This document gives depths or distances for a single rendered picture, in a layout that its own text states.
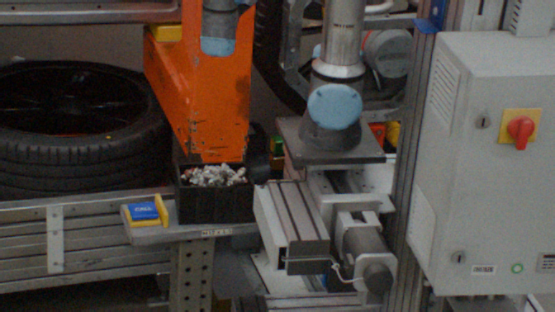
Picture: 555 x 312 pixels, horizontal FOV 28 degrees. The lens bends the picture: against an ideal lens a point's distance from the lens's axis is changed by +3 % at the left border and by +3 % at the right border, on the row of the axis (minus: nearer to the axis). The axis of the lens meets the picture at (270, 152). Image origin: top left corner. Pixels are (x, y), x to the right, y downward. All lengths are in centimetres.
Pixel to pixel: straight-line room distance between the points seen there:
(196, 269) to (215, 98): 47
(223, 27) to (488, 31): 55
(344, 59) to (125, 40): 303
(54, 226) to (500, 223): 145
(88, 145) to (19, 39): 212
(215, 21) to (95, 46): 290
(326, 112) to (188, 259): 79
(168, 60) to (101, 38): 199
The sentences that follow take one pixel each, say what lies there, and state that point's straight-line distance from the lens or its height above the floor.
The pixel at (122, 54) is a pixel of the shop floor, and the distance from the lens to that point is 510.
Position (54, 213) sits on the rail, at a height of 37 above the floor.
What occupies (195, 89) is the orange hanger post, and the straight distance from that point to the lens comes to 292.
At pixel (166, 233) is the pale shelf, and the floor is 45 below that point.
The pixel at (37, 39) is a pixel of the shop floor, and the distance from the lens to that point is 524.
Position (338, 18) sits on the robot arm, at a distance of 227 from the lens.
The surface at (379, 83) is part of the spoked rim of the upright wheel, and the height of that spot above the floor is 66.
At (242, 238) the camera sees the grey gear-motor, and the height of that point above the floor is 13.
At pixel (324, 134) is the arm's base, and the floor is 86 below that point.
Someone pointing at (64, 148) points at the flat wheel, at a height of 50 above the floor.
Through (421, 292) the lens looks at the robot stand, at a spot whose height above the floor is 63.
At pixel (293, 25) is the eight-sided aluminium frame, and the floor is 90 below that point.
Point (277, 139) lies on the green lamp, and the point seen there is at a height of 66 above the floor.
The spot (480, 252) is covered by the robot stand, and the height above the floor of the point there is 86.
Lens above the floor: 196
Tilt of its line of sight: 27 degrees down
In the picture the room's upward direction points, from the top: 4 degrees clockwise
